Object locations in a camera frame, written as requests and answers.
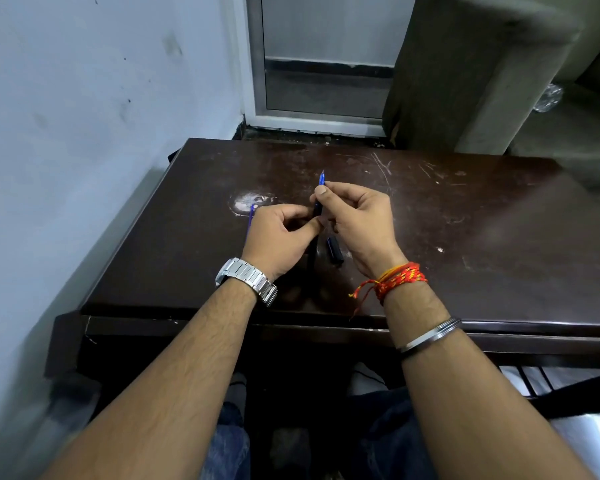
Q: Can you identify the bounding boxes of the person's right hand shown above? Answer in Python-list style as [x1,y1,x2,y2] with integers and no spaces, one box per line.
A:
[310,181,409,280]

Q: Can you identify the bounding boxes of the person's left hand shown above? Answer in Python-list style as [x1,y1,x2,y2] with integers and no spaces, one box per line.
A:
[241,203,326,282]

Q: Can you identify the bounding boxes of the black pen with blue tip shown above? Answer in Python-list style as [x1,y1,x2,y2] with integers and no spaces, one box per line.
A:
[310,170,327,230]

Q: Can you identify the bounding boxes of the person's right forearm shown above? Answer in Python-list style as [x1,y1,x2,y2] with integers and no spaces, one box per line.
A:
[383,281,597,480]

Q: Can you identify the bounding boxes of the person's left forearm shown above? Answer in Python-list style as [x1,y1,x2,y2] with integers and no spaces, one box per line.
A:
[39,279,259,480]

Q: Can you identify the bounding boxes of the black pen cap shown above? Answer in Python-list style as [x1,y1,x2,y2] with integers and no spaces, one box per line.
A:
[326,236,345,267]

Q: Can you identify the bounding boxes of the silver metal wristwatch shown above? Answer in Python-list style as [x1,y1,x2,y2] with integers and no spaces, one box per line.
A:
[215,258,279,308]

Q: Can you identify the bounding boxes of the steel bangle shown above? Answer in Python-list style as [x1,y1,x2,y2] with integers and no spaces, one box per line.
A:
[396,318,463,356]

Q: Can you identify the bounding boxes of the grey fabric sofa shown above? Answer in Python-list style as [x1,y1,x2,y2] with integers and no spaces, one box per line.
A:
[382,0,600,205]

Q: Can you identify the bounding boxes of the person's blue jeans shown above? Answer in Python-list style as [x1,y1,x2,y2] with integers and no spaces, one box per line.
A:
[199,362,427,480]

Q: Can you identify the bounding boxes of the clear crumpled plastic wrapper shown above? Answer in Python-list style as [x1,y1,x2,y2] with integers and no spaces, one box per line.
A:
[532,83,565,114]

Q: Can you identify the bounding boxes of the red orange thread bracelet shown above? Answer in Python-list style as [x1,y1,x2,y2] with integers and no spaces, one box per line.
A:
[349,262,428,309]

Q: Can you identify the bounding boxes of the glass door with aluminium frame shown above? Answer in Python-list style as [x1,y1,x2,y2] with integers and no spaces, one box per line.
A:
[244,0,417,138]

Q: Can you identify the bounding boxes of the silver metal frame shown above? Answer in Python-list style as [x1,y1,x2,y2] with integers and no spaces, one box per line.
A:
[499,365,600,480]

